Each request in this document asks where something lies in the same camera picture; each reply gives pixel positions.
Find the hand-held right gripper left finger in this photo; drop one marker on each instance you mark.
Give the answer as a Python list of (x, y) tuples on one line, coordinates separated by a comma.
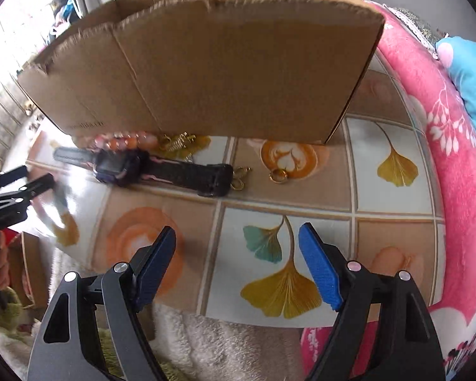
[(158, 266)]

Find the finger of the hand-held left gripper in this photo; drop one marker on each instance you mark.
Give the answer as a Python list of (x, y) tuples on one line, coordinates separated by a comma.
[(27, 192), (6, 178)]

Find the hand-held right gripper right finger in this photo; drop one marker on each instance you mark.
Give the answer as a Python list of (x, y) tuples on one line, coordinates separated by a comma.
[(321, 270)]

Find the black smartwatch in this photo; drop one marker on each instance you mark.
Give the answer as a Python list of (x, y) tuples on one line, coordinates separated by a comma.
[(123, 166)]

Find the metal coil spring jewelry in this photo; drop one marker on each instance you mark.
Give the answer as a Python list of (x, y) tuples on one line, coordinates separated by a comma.
[(176, 142)]

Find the brown cardboard box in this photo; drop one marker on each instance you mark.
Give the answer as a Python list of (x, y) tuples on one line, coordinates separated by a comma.
[(222, 67)]

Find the small cardboard piece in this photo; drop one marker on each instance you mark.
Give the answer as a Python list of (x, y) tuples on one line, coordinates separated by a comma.
[(33, 274)]

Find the gold butterfly pendant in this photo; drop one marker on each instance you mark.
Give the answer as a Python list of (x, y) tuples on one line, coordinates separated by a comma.
[(240, 178)]

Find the pink floral blanket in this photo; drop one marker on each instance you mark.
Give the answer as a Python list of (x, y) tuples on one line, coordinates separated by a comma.
[(452, 190)]

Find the pile of clothes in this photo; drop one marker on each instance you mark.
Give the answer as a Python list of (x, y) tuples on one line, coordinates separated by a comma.
[(65, 8)]

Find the blue pillow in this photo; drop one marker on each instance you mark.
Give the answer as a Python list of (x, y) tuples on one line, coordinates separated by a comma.
[(470, 79)]

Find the grey lace cloth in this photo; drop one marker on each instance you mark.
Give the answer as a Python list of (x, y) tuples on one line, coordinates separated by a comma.
[(418, 27)]

